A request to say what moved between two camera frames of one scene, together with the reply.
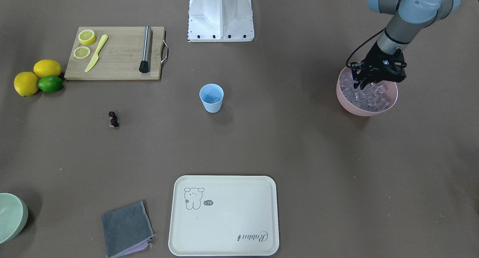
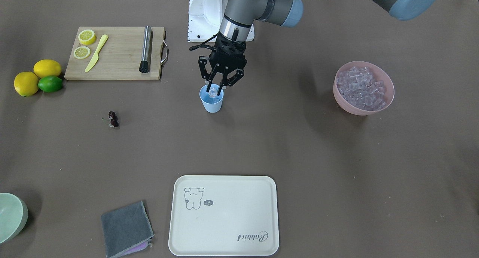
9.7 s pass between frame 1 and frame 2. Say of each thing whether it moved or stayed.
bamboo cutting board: stayed
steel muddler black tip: stayed
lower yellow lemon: stayed
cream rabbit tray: stayed
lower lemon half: stayed
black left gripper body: moved
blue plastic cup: stayed
